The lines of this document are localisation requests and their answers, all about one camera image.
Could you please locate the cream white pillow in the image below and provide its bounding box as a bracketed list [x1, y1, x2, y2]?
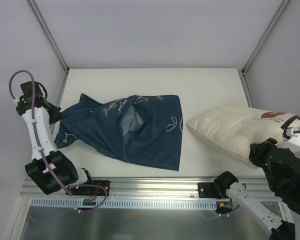
[187, 104, 300, 169]

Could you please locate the blue whale pillowcase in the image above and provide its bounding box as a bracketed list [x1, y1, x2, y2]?
[54, 93, 183, 171]

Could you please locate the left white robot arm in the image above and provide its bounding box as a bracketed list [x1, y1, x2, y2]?
[16, 81, 95, 195]

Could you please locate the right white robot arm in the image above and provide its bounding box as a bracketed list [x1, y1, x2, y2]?
[213, 126, 300, 240]

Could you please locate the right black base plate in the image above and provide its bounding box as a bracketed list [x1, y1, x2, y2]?
[197, 182, 230, 199]

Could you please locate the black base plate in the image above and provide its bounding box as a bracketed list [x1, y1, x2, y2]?
[69, 180, 111, 197]
[197, 182, 230, 199]

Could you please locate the left aluminium frame post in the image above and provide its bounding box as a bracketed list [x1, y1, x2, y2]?
[26, 0, 70, 74]

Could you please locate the aluminium frame post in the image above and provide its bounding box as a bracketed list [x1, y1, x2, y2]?
[26, 0, 70, 74]
[241, 0, 291, 76]

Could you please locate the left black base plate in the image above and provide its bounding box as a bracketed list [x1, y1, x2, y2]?
[69, 180, 111, 197]

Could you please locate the aluminium mounting rail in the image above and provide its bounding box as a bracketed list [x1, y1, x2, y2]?
[19, 176, 278, 201]

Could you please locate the white slotted cable duct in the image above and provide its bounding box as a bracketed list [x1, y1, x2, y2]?
[30, 197, 217, 211]

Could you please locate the right aluminium frame post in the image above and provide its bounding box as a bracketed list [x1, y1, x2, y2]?
[241, 0, 291, 76]

